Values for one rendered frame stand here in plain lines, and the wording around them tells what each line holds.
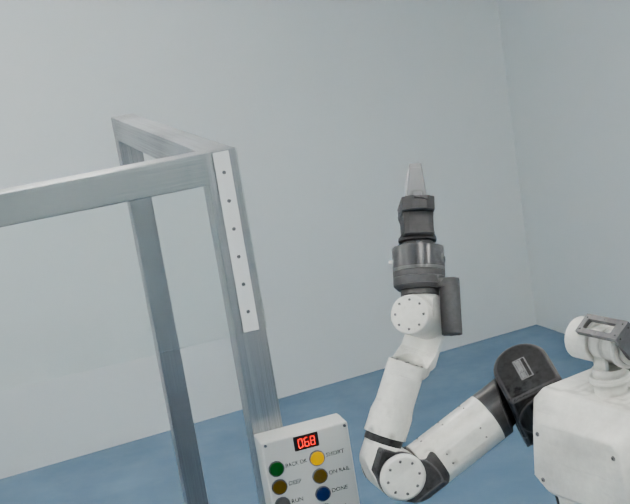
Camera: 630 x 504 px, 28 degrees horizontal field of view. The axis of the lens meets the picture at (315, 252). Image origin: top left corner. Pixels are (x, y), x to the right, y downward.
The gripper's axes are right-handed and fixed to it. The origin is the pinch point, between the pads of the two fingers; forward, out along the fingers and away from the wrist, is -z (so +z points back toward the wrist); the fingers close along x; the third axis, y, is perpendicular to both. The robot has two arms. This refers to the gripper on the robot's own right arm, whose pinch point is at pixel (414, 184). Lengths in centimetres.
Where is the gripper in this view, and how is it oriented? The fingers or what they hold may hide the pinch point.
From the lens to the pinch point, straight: 215.5
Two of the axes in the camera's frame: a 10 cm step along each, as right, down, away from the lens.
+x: 0.1, -1.8, -9.8
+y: -10.0, 0.3, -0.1
